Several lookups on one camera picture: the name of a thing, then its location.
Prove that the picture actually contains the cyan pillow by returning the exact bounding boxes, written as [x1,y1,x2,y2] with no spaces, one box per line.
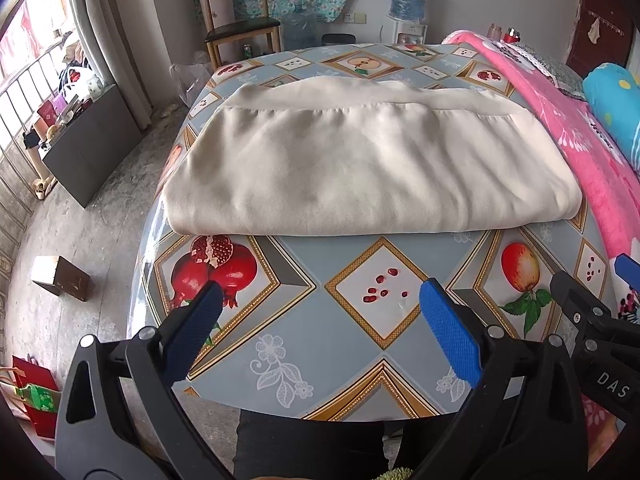
[582,62,640,171]

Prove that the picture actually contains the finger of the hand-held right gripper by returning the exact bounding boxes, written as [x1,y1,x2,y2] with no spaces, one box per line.
[549,270,616,346]
[614,254,640,288]

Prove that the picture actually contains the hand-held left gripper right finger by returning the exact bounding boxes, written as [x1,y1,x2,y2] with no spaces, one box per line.
[412,277,588,480]

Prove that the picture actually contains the door hook rack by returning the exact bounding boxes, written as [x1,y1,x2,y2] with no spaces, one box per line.
[586,9,623,31]

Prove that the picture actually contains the wooden chair with dark seat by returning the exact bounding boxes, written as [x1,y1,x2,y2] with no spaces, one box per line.
[196,0,283,73]

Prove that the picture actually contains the beige jacket with black trim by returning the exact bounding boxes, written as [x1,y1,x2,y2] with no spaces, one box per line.
[159,74,583,237]

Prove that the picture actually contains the white cylindrical appliance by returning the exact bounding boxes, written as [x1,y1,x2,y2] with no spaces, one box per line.
[195,0,236,28]

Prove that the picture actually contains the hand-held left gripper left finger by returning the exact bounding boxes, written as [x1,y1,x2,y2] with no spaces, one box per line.
[54,280,236,480]

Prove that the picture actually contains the pink floral blanket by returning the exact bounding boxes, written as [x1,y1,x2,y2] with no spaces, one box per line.
[440,30,640,473]

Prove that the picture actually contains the grey curtain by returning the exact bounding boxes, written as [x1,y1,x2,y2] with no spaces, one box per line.
[62,0,206,131]

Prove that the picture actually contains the empty clear water jug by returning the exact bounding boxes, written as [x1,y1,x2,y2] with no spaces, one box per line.
[282,4,318,52]

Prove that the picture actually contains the dark low cabinet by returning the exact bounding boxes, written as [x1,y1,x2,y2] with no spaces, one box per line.
[41,82,143,208]

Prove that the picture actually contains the red paper bag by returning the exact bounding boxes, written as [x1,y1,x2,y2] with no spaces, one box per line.
[11,355,61,441]

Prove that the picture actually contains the green fuzzy fabric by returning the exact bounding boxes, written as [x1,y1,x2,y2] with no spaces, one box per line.
[372,466,416,480]

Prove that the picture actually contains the window railing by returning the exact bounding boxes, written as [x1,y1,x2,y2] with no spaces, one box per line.
[0,35,76,241]

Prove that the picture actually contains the white patterned bag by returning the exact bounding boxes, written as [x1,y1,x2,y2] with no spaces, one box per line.
[59,62,106,103]

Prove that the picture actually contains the fruit-print grey tablecloth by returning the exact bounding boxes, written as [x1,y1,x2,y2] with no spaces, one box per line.
[125,42,636,421]

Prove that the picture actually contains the brown cardboard box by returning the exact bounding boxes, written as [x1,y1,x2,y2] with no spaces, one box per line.
[31,255,92,302]

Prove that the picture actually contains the clear plastic bag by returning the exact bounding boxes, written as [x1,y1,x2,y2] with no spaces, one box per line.
[169,50,221,108]

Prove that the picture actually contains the brown door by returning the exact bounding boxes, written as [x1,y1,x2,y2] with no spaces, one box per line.
[565,0,628,78]

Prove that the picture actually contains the white water dispenser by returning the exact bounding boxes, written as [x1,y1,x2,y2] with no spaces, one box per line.
[382,20,429,46]

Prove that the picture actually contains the grey lace cloth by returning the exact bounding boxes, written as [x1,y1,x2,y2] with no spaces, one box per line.
[492,40,588,98]

